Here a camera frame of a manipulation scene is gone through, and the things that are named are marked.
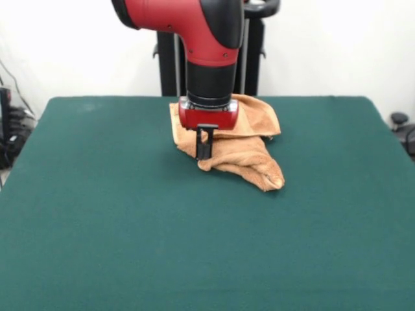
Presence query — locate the black box with red light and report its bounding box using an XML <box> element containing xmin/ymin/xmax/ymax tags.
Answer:
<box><xmin>0</xmin><ymin>86</ymin><xmax>12</xmax><ymax>146</ymax></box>

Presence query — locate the black cable bundle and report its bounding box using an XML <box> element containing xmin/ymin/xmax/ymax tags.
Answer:
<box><xmin>0</xmin><ymin>131</ymin><xmax>27</xmax><ymax>170</ymax></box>

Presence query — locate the orange terry towel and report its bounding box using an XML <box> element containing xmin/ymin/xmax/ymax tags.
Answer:
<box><xmin>169</xmin><ymin>93</ymin><xmax>286</xmax><ymax>194</ymax></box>

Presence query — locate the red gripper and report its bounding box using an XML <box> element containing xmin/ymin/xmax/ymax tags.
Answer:
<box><xmin>177</xmin><ymin>96</ymin><xmax>241</xmax><ymax>161</ymax></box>

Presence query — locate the dark green table cloth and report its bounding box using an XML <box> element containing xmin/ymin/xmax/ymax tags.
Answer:
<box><xmin>0</xmin><ymin>95</ymin><xmax>415</xmax><ymax>311</ymax></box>

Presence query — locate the black robot pedestal with handle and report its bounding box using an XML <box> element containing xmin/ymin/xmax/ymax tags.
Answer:
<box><xmin>152</xmin><ymin>0</ymin><xmax>280</xmax><ymax>97</ymax></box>

